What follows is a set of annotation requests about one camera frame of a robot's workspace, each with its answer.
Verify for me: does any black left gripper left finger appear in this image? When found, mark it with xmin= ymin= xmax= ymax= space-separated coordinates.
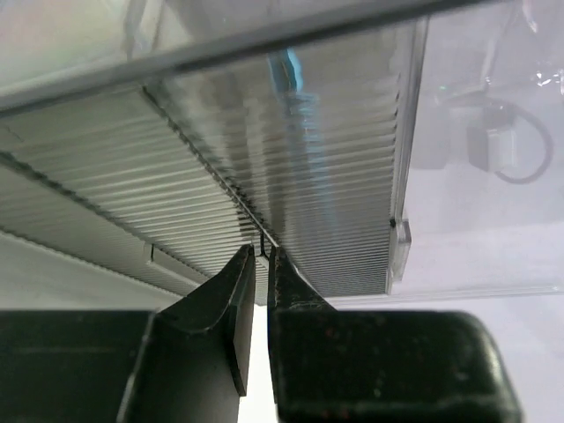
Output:
xmin=116 ymin=245 xmax=256 ymax=422

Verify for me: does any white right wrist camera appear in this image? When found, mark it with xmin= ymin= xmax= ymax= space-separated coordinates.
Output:
xmin=466 ymin=126 xmax=517 ymax=173

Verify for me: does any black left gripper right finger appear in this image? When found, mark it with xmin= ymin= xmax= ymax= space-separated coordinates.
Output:
xmin=267 ymin=247 xmax=344 ymax=422

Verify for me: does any clear plastic drawer organizer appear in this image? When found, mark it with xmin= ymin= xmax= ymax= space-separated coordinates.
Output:
xmin=1 ymin=1 xmax=563 ymax=308

